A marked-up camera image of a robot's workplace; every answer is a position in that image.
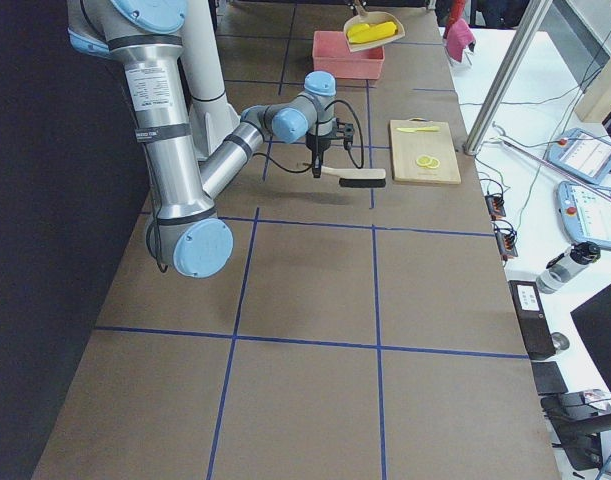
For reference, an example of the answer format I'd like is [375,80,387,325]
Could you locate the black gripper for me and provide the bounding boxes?
[306,117,355,178]

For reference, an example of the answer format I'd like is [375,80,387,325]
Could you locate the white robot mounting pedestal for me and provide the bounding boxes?
[181,0,239,161]

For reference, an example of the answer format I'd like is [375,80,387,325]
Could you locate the black monitor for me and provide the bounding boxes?
[571,284,611,393]

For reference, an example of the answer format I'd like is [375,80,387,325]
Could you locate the magenta cloth on stand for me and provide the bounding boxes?
[445,18,476,63]

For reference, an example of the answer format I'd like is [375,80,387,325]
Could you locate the blue teach pendant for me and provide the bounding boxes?
[546,128,611,185]
[556,181,611,251]

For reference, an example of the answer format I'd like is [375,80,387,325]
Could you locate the yellow plastic knife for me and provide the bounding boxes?
[396,126,440,133]

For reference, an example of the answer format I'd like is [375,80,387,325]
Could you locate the metal rod green tip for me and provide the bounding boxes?
[492,122,611,203]

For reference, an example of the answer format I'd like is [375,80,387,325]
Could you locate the aluminium frame post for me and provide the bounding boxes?
[463,0,553,156]

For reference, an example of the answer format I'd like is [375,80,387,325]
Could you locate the beige hand brush black bristles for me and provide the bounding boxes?
[321,166,386,188]

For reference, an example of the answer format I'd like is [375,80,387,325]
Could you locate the near blue teach pendant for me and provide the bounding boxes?
[556,181,611,251]

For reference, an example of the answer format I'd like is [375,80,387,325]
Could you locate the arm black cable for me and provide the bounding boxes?
[254,98,366,175]

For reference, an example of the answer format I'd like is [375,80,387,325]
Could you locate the yellow toy corn cob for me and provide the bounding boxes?
[349,21,398,44]

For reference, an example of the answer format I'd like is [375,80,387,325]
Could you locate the lower lemon slice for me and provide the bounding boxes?
[416,156,433,168]

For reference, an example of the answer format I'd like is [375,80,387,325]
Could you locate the black box white label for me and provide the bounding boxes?
[508,280,555,361]

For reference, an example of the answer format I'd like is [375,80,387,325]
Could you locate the beige plastic dustpan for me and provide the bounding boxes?
[343,1,406,52]

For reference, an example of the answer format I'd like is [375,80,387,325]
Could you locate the clear water bottle black cap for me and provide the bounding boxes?
[535,241,601,294]

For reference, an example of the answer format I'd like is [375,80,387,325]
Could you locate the bamboo cutting board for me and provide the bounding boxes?
[389,120,461,185]

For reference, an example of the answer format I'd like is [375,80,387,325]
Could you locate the far blue teach pendant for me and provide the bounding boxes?
[546,128,611,185]

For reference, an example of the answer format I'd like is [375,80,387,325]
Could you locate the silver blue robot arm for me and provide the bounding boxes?
[68,1,354,278]

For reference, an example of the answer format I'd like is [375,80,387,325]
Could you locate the pink plastic bin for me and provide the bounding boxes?
[312,31,385,80]

